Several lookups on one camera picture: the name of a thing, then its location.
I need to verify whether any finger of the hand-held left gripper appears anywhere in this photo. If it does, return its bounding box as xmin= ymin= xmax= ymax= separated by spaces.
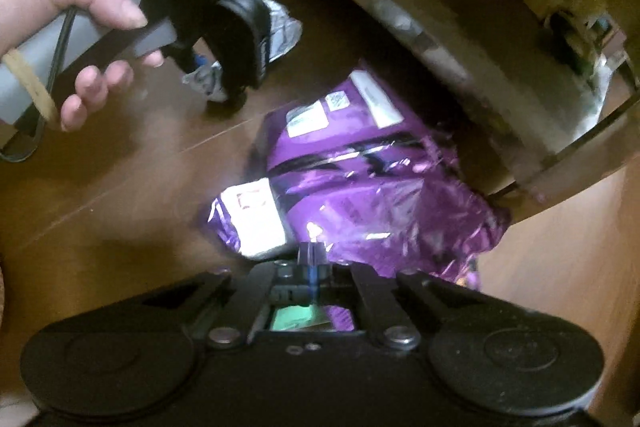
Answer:
xmin=207 ymin=72 xmax=249 ymax=111
xmin=165 ymin=43 xmax=213 ymax=76

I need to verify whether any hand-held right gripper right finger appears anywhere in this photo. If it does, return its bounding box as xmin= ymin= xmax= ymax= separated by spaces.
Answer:
xmin=315 ymin=257 xmax=481 ymax=353

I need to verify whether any grey plastic bag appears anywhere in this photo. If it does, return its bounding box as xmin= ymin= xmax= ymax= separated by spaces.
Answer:
xmin=181 ymin=0 xmax=304 ymax=104

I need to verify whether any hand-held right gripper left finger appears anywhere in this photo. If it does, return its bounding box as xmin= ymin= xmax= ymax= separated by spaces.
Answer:
xmin=135 ymin=257 xmax=314 ymax=351

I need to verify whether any black cable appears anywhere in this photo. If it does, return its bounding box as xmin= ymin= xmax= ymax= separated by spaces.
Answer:
xmin=0 ymin=6 xmax=78 ymax=164

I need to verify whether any green packet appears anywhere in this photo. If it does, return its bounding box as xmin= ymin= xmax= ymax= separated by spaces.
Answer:
xmin=271 ymin=304 xmax=332 ymax=331

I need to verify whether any tan rubber band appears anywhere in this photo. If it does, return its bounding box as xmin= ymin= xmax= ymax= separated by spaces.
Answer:
xmin=2 ymin=49 xmax=59 ymax=124

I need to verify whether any purple snack packet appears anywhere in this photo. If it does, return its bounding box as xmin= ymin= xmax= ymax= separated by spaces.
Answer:
xmin=262 ymin=66 xmax=458 ymax=175
xmin=207 ymin=157 xmax=512 ymax=293

